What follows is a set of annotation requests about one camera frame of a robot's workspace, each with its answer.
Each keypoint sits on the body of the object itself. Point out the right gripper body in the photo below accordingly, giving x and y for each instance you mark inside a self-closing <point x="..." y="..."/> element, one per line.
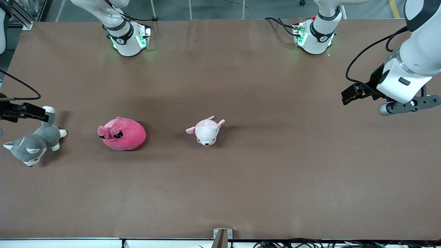
<point x="9" y="112"/>

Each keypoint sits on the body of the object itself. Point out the pink round plush toy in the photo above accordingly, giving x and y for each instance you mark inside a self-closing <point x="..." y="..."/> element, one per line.
<point x="127" y="136"/>

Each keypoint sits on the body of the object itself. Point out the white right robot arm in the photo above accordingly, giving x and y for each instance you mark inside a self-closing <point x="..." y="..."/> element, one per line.
<point x="125" y="41"/>

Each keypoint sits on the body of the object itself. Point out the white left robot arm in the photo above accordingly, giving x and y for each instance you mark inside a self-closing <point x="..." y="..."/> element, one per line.
<point x="318" y="38"/>

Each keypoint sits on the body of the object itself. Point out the grey husky plush toy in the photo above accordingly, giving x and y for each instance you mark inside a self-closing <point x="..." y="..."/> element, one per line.
<point x="41" y="137"/>

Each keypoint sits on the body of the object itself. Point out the white metal leg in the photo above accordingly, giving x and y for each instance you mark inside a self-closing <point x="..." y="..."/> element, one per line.
<point x="153" y="10"/>
<point x="190" y="10"/>
<point x="344" y="13"/>
<point x="243" y="10"/>

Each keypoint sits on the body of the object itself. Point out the white pink plush dog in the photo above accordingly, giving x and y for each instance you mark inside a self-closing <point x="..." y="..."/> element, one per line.
<point x="206" y="132"/>

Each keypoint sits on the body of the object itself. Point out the aluminium frame profile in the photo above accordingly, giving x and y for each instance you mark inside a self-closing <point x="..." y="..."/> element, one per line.
<point x="22" y="19"/>

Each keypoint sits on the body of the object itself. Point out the white edge rail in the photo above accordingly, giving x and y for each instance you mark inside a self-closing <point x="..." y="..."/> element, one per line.
<point x="69" y="244"/>

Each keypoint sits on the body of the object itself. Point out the metal bracket with post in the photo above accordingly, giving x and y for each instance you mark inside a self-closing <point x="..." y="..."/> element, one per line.
<point x="222" y="239"/>

